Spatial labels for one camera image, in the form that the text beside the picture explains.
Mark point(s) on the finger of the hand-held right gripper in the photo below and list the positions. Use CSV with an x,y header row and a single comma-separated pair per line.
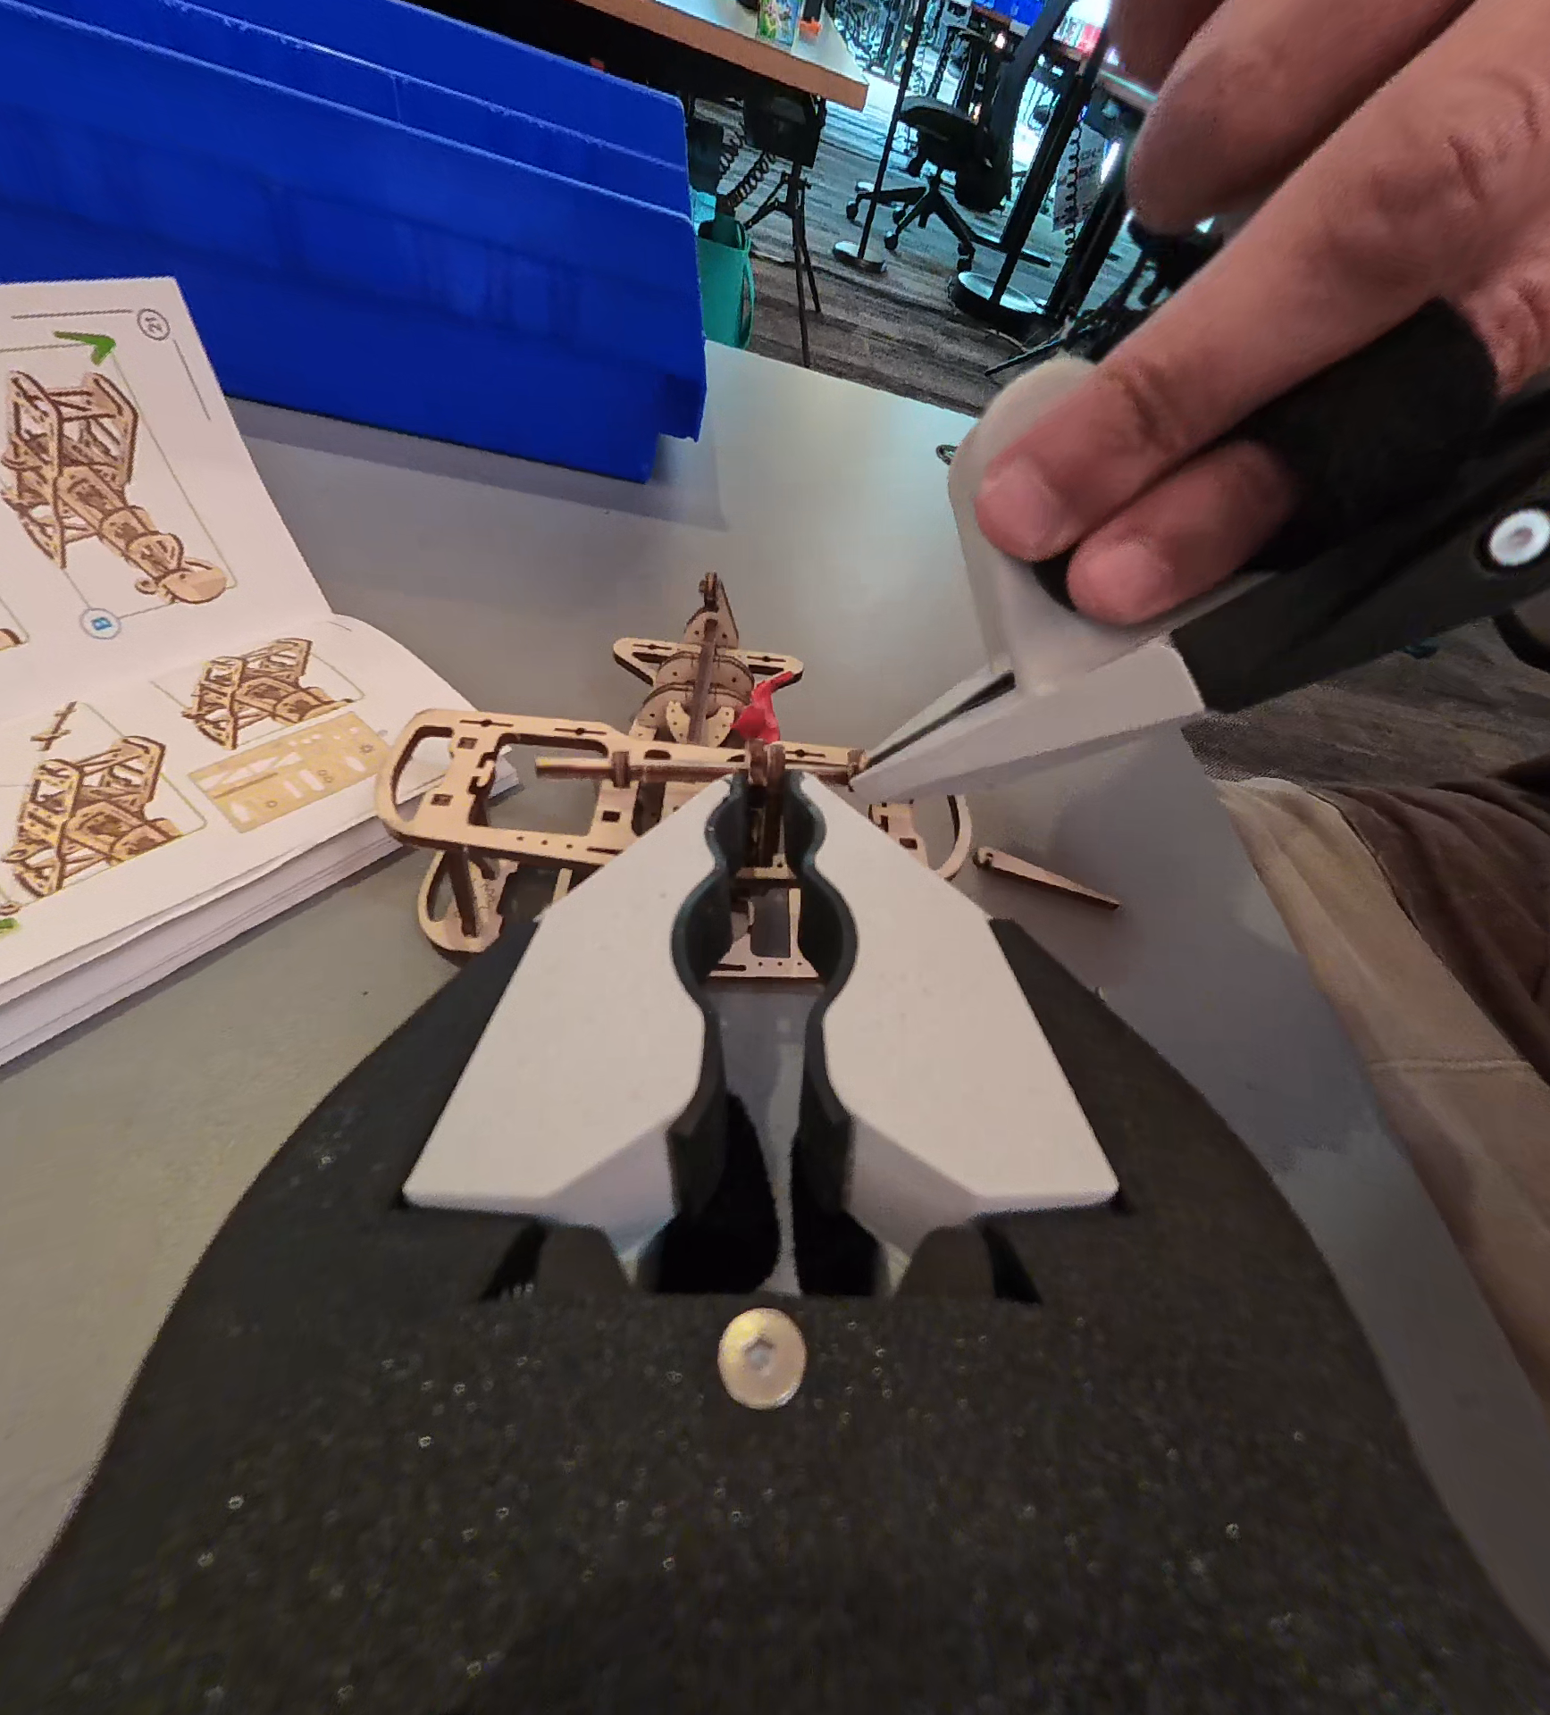
x,y
1069,723
1009,629

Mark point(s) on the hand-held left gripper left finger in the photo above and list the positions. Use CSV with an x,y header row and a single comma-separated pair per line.
x,y
561,1072

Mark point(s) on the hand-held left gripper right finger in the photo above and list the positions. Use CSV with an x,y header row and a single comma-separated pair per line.
x,y
962,1072

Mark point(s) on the wooden airplane model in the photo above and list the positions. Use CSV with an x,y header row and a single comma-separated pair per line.
x,y
687,697

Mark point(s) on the grey desk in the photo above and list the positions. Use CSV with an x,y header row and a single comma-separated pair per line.
x,y
519,563

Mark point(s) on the person's right hand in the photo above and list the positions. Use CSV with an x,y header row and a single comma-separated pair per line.
x,y
1323,161

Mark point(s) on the pointed wooden stick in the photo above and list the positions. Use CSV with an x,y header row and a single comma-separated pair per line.
x,y
1043,877

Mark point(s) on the person's brown shirt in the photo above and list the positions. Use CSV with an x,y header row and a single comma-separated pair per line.
x,y
1525,884

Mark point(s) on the green bucket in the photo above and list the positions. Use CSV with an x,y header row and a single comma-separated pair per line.
x,y
725,288

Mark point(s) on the person's tan trousers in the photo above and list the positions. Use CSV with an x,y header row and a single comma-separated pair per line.
x,y
1430,1072

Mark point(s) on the black tripod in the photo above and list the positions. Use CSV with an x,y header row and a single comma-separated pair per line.
x,y
787,200

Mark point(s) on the black office chair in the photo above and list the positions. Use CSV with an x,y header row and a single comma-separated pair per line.
x,y
948,146

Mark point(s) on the instruction booklet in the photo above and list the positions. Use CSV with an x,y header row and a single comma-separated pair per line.
x,y
184,602

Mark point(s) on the wood-edged table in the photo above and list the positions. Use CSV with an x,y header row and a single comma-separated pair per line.
x,y
721,39

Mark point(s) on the blue plastic bin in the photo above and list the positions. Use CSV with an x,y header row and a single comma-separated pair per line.
x,y
318,200

